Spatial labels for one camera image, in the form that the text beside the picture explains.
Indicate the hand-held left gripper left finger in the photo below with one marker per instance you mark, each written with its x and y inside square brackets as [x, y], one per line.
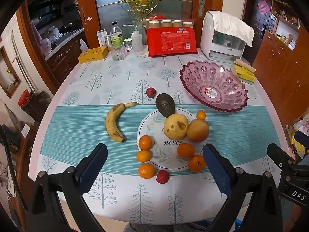
[93, 168]

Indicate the white countertop appliance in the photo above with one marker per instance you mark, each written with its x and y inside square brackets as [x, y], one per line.
[207, 36]

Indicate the yellow pear with holes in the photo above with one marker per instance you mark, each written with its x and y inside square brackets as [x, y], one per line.
[171, 121]

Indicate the dark woven basket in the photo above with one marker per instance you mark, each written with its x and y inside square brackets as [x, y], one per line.
[36, 108]

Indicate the small white carton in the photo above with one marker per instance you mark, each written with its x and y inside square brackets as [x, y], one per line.
[101, 37]

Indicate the glass tumbler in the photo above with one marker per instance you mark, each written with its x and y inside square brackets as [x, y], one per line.
[118, 52]

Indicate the wooden wall cabinet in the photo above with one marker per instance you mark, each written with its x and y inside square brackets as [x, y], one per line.
[277, 65]

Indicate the wooden wall frame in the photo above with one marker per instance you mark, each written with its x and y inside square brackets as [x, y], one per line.
[9, 77]

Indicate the dark avocado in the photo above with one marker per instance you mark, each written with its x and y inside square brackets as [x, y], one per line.
[165, 105]

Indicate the pink glass fruit bowl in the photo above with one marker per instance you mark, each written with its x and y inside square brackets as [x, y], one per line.
[217, 77]

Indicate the red plastic package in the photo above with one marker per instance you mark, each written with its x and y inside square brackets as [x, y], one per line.
[171, 41]

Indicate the dark entry door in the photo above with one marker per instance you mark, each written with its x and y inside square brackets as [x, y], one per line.
[253, 29]

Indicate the small glass jar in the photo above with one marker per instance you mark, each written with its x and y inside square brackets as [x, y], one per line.
[128, 44]

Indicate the orange-yellow pear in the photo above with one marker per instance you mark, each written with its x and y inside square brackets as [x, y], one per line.
[198, 130]

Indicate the yellow tissue pack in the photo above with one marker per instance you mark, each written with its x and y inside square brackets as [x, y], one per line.
[243, 75]

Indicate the white leaf-print plate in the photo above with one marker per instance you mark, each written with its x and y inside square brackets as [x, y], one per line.
[166, 158]

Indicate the pink door decoration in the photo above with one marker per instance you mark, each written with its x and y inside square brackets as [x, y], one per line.
[263, 7]

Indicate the beige jar with white lid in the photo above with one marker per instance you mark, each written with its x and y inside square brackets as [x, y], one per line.
[166, 23]
[154, 24]
[187, 24]
[177, 23]

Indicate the small metal tin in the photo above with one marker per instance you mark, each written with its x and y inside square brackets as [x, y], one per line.
[108, 41]

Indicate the small tangerine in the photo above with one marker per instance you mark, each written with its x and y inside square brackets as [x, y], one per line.
[200, 115]

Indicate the spotted yellow banana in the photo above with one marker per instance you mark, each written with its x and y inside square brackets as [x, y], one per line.
[113, 123]

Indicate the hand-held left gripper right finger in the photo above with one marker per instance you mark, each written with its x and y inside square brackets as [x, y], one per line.
[217, 171]

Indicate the white cloth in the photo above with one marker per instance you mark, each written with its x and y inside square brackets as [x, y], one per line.
[231, 26]

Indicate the wooden kitchen cabinet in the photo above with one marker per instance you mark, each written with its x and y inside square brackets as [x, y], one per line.
[65, 55]

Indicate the clear bottle green label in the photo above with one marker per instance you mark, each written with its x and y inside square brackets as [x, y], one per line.
[116, 37]

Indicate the yellow cardboard box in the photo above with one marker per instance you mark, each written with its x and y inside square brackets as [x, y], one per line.
[93, 54]

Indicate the orange tangerine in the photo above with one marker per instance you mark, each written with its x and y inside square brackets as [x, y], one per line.
[146, 170]
[185, 150]
[143, 156]
[196, 163]
[146, 142]

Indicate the small red fruit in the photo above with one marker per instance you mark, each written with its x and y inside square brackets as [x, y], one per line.
[151, 92]
[162, 177]

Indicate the wooden glass sliding door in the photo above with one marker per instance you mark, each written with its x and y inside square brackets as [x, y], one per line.
[108, 4]

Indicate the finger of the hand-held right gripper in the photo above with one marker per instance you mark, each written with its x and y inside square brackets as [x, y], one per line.
[277, 156]

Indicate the brown cardboard box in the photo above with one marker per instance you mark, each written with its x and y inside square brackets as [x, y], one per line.
[288, 130]

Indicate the cream rolled cloth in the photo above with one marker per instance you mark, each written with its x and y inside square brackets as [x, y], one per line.
[245, 65]

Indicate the red lid container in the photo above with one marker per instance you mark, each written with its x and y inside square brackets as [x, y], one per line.
[24, 98]

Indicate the white squeeze bottle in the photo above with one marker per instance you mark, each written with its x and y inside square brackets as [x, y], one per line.
[137, 42]

